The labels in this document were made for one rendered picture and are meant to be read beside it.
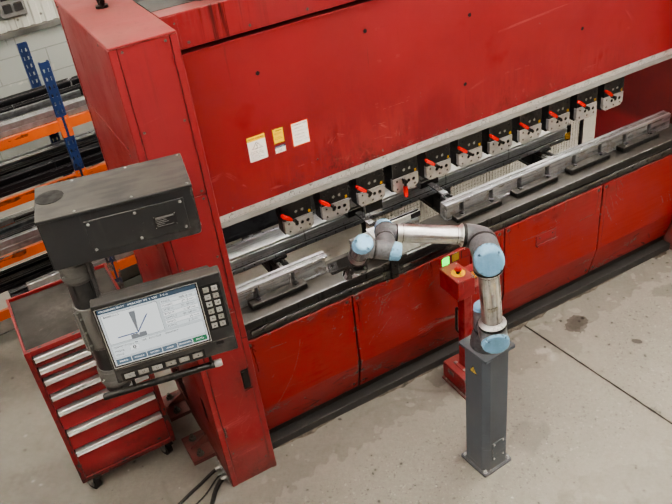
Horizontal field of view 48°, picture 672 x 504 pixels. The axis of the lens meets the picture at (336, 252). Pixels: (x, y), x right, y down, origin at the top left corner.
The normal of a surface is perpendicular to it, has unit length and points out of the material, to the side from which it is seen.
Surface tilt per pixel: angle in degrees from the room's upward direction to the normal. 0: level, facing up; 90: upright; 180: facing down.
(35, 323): 0
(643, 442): 0
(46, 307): 0
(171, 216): 90
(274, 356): 90
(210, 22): 90
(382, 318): 90
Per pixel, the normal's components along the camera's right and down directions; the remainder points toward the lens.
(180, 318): 0.31, 0.52
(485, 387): -0.18, 0.58
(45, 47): 0.56, 0.42
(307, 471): -0.11, -0.82
